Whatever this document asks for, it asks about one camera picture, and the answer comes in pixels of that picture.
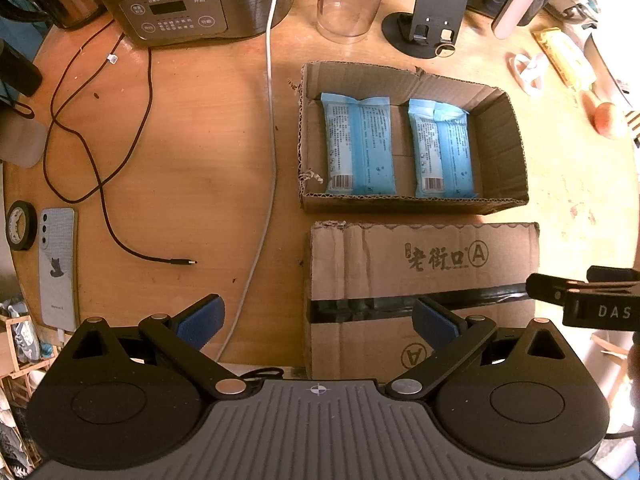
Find black pouch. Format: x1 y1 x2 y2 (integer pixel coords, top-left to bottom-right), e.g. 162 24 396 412
0 40 43 118

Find white power cable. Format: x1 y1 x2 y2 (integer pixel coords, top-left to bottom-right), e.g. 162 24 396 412
217 0 283 363

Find pale blue smartphone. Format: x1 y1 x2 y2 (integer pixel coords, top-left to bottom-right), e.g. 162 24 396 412
39 207 80 332

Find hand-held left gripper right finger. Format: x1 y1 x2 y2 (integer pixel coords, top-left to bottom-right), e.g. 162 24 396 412
385 297 571 401

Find yellow wet wipes pack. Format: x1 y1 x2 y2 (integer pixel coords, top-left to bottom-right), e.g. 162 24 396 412
531 27 597 91

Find clear cup with grey lid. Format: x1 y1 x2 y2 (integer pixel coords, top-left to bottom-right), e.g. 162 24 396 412
316 0 398 44

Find apple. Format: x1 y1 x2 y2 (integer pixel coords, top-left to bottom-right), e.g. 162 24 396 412
593 102 628 140

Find blue wet wipes packet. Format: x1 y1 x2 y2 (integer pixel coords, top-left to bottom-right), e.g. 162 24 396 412
407 98 476 199
320 92 397 196

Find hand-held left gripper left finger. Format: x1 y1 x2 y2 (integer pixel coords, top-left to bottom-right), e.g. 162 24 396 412
65 294 253 401

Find black charging cable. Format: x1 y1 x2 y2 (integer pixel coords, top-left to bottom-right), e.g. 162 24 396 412
42 17 197 267

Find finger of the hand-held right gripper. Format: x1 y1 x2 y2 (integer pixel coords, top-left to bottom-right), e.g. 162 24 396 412
586 266 640 287
526 273 591 307

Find white elastic strap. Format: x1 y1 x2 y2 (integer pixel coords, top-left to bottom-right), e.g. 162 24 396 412
509 51 548 95

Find round wooden desktop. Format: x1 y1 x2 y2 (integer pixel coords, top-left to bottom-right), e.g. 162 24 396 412
2 0 640 366

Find closed cardboard box black tape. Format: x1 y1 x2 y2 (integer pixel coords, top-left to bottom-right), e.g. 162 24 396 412
302 220 541 381

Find frosted plastic container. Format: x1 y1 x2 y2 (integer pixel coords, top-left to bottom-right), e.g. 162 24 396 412
0 105 48 168

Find black tape roll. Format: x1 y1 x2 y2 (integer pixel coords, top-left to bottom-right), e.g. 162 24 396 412
6 200 38 251

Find wooden shoe rack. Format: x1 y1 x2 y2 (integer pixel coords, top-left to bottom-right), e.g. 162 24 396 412
0 300 66 471

